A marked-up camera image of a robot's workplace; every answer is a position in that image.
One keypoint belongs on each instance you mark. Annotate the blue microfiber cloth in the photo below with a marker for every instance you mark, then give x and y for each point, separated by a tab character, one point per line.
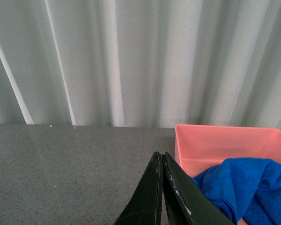
244	188

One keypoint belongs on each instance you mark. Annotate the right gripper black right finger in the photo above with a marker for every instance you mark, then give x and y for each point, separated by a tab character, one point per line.
185	203

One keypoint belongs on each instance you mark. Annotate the pink plastic bin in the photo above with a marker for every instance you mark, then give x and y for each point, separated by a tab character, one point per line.
200	147

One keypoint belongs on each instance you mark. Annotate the white pleated curtain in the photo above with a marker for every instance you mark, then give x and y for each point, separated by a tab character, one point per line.
141	63

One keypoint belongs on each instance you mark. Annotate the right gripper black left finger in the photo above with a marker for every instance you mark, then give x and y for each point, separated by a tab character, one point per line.
145	206

